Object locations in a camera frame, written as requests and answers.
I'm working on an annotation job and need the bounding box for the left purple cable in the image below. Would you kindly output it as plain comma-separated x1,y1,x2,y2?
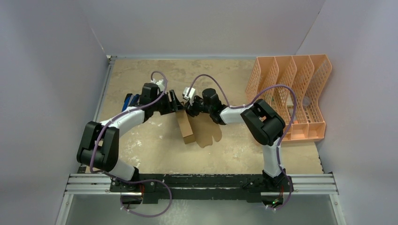
89,71,173,218

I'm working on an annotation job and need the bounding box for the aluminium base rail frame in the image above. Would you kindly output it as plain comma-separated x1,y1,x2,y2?
56,173,346,225

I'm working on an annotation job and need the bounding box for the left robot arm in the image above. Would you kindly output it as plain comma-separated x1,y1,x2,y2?
77,83,184,192

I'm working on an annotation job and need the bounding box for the blue stapler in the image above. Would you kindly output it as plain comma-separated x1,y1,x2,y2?
122,93,140,112

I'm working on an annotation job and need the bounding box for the purple cable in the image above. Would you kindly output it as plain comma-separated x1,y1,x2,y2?
89,71,173,218
187,74,298,212

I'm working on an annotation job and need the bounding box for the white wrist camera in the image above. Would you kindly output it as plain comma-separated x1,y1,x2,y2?
183,87,196,100
151,79,167,92

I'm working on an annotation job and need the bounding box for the orange plastic file organizer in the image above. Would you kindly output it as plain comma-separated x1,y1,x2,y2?
245,54,332,142

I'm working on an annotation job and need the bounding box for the brown cardboard box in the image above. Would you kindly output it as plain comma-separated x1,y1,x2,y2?
176,110,222,148

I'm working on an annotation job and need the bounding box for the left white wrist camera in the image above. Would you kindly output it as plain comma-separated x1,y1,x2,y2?
151,79,167,92

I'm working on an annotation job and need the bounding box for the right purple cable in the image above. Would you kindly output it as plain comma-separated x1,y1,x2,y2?
187,74,298,212

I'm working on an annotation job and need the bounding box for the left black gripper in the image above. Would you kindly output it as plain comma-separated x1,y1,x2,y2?
152,90,184,115

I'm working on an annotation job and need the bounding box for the purple round item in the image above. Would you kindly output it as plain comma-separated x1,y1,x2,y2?
302,96,312,107

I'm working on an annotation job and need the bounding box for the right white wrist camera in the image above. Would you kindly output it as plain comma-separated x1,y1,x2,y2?
183,87,196,100

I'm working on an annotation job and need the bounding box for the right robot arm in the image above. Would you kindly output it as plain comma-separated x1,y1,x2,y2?
184,88,286,191

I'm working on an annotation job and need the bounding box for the white block in organizer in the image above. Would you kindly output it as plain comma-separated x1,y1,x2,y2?
286,95,294,107

